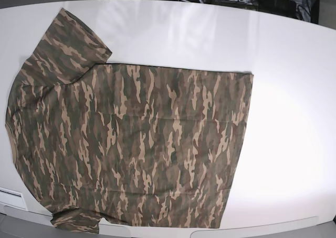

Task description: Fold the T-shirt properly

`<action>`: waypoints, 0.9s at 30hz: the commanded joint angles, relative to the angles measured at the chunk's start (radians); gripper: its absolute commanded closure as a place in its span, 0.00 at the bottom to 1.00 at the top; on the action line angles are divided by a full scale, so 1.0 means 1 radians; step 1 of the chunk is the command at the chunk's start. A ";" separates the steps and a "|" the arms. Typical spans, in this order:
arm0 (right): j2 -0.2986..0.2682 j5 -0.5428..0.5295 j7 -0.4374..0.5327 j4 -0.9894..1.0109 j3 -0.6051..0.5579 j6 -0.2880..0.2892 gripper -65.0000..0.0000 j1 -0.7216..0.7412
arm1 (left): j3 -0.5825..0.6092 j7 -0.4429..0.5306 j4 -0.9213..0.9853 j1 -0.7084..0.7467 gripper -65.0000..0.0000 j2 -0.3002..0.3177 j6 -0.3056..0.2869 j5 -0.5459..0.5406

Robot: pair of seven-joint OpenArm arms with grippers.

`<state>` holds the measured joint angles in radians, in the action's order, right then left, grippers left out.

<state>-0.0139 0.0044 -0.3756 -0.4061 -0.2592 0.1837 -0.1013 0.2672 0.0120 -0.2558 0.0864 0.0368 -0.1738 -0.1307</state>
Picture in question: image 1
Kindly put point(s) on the camouflage T-shirt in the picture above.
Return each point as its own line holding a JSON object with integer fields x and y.
{"x": 135, "y": 145}

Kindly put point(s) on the white label plate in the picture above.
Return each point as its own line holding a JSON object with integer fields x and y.
{"x": 12, "y": 199}

